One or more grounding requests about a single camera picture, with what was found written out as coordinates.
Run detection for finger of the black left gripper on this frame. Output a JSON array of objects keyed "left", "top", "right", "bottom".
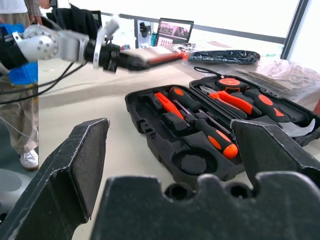
[
  {"left": 121, "top": 60, "right": 153, "bottom": 73},
  {"left": 120, "top": 50, "right": 149, "bottom": 64}
]

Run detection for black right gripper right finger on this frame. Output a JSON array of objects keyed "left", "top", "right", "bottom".
[{"left": 229, "top": 119, "right": 320, "bottom": 189}]

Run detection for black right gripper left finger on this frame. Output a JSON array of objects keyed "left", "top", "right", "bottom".
[{"left": 0, "top": 117, "right": 111, "bottom": 240}]

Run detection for black orange utility knife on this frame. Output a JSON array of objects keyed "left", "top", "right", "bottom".
[{"left": 124, "top": 46, "right": 189, "bottom": 72}]

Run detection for orange handled awl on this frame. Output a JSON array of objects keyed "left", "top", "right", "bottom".
[{"left": 153, "top": 91, "right": 186, "bottom": 121}]

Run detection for orange black handled screwdriver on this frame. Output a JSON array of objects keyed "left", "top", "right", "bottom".
[
  {"left": 171, "top": 98, "right": 240, "bottom": 161},
  {"left": 168, "top": 86, "right": 237, "bottom": 141}
]

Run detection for black tool case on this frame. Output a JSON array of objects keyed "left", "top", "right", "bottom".
[{"left": 124, "top": 73, "right": 320, "bottom": 189}]

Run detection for grey round floor base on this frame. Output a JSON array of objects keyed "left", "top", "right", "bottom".
[{"left": 0, "top": 168, "right": 24, "bottom": 214}]

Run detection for black orange claw hammer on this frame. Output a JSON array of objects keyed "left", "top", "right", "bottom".
[{"left": 243, "top": 88, "right": 318, "bottom": 139}]

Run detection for open laptop computer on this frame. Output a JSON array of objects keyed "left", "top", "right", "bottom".
[{"left": 153, "top": 17, "right": 195, "bottom": 48}]

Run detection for black draped jacket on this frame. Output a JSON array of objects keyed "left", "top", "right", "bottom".
[{"left": 45, "top": 3, "right": 104, "bottom": 42}]

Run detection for orange black tape measure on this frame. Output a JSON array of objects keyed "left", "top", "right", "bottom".
[{"left": 193, "top": 65, "right": 251, "bottom": 94}]

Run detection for person in beige trousers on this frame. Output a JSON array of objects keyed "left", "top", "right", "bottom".
[{"left": 0, "top": 0, "right": 51, "bottom": 172}]

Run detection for blue plastic crate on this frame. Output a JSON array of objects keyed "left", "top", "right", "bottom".
[{"left": 0, "top": 23, "right": 39, "bottom": 86}]

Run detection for dark blue cloth in bag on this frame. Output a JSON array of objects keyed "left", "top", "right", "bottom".
[{"left": 187, "top": 49, "right": 261, "bottom": 66}]

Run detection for black camera on stand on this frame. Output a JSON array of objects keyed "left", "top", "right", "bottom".
[{"left": 138, "top": 21, "right": 153, "bottom": 39}]

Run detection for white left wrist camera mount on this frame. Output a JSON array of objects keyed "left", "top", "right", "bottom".
[{"left": 92, "top": 14, "right": 122, "bottom": 72}]

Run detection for orange handled pliers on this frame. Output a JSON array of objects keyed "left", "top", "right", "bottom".
[{"left": 199, "top": 84, "right": 263, "bottom": 120}]

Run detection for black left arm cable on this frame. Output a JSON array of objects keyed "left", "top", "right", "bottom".
[{"left": 0, "top": 61, "right": 89, "bottom": 106}]

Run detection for dark window frame post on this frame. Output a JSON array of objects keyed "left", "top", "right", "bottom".
[{"left": 279, "top": 0, "right": 311, "bottom": 61}]

